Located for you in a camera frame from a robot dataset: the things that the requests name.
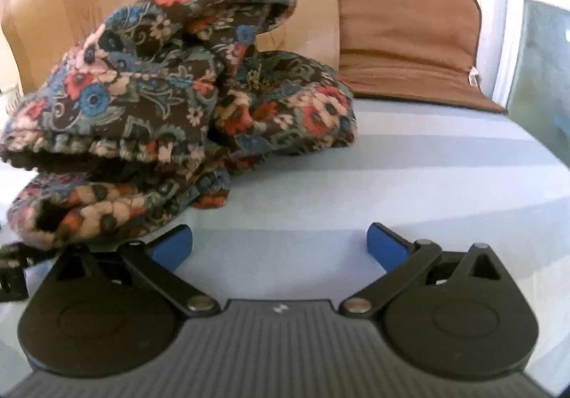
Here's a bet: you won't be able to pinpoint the blue striped bed sheet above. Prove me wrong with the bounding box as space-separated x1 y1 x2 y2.
0 95 570 398

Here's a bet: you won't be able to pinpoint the glass sliding door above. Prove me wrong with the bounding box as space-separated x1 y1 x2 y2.
492 0 570 156

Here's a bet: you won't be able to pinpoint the brown seat cushion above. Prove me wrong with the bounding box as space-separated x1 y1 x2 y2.
334 0 509 115

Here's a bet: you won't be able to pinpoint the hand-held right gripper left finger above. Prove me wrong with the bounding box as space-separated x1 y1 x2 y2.
56 224 220 319

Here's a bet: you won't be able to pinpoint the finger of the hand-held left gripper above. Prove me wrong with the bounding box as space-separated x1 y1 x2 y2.
0 242 35 303

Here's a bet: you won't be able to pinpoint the floral print pants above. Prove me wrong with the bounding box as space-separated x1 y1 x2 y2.
0 0 359 250

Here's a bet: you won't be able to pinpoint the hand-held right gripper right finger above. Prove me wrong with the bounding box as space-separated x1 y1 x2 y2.
341 222 507 319

